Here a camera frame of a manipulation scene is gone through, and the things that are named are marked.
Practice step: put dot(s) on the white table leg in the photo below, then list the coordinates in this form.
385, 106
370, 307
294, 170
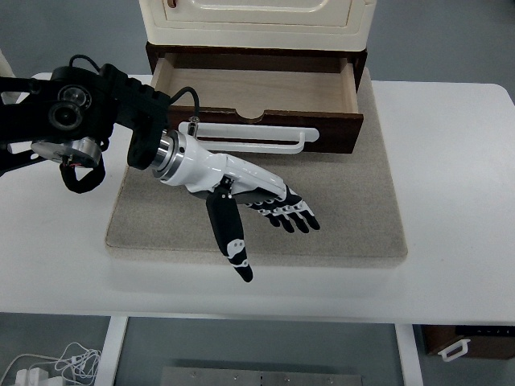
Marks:
408, 358
110, 354

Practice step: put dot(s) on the cream upper cabinet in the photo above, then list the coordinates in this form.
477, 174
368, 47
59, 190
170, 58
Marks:
257, 34

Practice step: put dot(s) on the white power adapter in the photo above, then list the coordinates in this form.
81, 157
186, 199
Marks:
32, 377

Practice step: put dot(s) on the black control panel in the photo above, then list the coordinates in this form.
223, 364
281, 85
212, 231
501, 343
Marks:
487, 330

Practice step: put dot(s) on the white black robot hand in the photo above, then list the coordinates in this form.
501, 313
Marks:
209, 165

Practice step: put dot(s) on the grey felt mat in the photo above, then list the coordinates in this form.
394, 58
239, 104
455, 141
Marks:
342, 209

